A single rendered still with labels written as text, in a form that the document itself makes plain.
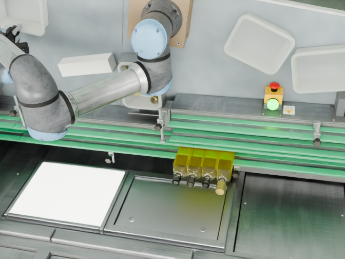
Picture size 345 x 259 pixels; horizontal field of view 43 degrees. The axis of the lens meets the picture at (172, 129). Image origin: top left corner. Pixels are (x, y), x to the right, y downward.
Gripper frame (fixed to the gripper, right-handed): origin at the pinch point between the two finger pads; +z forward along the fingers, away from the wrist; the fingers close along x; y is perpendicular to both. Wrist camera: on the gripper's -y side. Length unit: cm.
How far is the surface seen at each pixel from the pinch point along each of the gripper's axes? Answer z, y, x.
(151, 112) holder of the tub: -4, -57, 31
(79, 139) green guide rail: -17, -27, 43
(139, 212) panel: -47, -65, 43
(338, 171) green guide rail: -18, -138, 27
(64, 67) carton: -3.0, -18.3, 14.9
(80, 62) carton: -2.4, -25.8, 11.0
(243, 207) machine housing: -34, -105, 43
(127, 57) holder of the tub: 0.4, -45.6, 5.6
